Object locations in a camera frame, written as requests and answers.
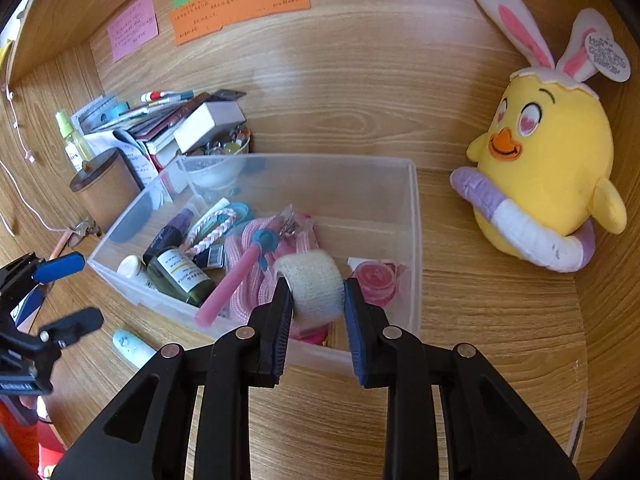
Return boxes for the white bandage roll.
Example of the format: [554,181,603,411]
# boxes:
[274,249,345,333]

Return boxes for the pink rope cord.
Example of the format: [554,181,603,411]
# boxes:
[219,213,321,340]

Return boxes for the braided white pink bracelet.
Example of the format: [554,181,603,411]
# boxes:
[180,206,239,258]

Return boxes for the pink round container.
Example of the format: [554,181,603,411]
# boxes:
[347,257,408,309]

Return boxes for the white cap bottle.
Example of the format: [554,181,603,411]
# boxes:
[117,255,155,289]

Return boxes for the brown lidded mug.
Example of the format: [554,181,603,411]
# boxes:
[70,148,141,233]

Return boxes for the blue staple box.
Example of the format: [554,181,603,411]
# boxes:
[194,244,224,270]

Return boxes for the yellow green spray bottle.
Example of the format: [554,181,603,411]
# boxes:
[55,110,94,172]

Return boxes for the clear plastic storage bin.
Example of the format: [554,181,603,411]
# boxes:
[86,152,426,380]

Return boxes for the stack of books and papers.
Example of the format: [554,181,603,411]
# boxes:
[70,89,248,188]

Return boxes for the white bowl of beads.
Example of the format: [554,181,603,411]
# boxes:
[184,126,252,190]

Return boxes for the red white marker pen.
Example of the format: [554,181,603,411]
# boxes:
[140,91,175,103]

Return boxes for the white small box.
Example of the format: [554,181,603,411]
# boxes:
[174,101,245,154]

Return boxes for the yellow chick plush toy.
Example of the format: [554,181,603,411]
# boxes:
[450,0,630,273]

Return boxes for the pink sticky note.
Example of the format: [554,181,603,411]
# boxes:
[107,0,158,62]

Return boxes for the orange sticky note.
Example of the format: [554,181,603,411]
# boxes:
[169,0,311,46]

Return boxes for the white charging cable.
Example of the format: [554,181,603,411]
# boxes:
[0,74,76,261]

